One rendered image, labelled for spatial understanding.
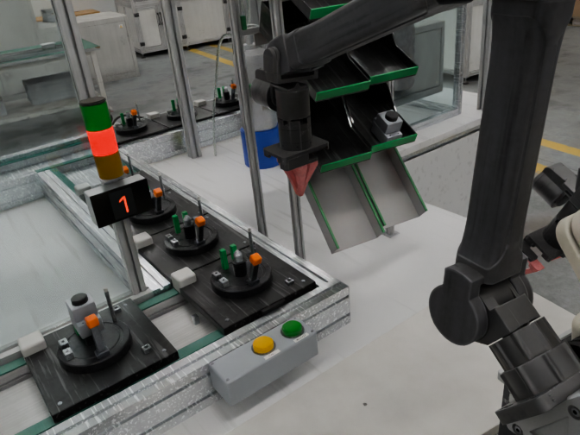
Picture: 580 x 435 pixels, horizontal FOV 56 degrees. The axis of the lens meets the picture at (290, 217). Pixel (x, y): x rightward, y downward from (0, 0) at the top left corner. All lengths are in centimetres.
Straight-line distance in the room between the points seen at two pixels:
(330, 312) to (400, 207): 36
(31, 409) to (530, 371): 88
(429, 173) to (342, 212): 112
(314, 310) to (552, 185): 53
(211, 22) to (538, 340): 998
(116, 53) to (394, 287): 749
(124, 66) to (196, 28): 219
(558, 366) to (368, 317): 69
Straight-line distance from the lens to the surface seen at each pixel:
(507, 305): 68
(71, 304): 111
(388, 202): 141
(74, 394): 109
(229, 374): 104
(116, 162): 113
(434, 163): 241
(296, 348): 108
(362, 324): 127
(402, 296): 135
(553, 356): 67
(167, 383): 105
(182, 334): 122
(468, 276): 65
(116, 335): 115
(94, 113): 110
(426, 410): 109
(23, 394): 123
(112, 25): 851
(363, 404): 110
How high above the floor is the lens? 166
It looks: 27 degrees down
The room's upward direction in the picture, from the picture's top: 6 degrees counter-clockwise
